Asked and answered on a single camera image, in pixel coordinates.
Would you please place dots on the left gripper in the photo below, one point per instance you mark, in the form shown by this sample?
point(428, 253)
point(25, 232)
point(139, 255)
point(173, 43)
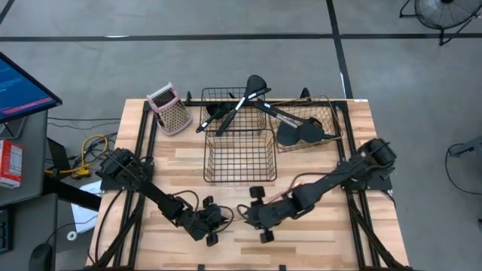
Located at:
point(205, 222)

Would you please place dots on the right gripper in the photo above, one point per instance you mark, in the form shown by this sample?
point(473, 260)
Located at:
point(273, 214)

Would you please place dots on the black utensil with silver band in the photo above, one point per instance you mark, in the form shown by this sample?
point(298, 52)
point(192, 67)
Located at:
point(263, 91)
point(288, 135)
point(216, 109)

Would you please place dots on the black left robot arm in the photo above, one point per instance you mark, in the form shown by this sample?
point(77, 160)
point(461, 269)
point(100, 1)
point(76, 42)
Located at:
point(150, 190)

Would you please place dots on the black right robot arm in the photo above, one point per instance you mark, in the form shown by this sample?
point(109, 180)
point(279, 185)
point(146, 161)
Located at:
point(339, 175)

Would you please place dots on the pink metal box grater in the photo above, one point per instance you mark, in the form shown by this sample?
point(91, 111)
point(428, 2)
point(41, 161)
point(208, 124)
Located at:
point(173, 116)

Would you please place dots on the white paper sheet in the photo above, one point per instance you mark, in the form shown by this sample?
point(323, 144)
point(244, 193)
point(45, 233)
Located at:
point(84, 218)

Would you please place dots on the white tape roll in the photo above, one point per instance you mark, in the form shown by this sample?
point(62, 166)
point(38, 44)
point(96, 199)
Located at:
point(69, 236)

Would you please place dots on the black computer mouse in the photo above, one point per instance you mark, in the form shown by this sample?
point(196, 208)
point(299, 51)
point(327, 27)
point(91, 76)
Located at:
point(41, 257)

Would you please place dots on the black desk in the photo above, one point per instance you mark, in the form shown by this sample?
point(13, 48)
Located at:
point(30, 188)

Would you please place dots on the black keyboard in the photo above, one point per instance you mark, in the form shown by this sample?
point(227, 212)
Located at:
point(3, 231)

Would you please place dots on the red cardboard box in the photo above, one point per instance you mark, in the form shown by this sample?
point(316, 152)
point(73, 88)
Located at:
point(9, 162)

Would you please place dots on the blue screen monitor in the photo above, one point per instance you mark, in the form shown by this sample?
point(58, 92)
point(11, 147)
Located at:
point(19, 90)

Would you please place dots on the black floor fan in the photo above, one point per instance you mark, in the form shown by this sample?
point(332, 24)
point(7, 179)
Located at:
point(444, 15)

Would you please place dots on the black table frame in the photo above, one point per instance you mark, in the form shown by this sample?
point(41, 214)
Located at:
point(141, 131)

